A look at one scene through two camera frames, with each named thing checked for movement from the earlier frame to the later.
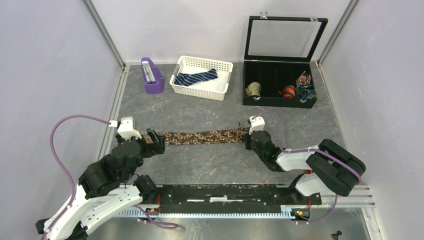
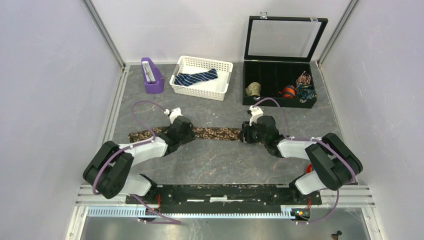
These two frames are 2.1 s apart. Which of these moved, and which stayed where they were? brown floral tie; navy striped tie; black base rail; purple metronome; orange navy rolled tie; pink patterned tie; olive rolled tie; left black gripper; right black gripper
Moved: left black gripper; right black gripper; brown floral tie
Stayed: black base rail; orange navy rolled tie; pink patterned tie; navy striped tie; olive rolled tie; purple metronome
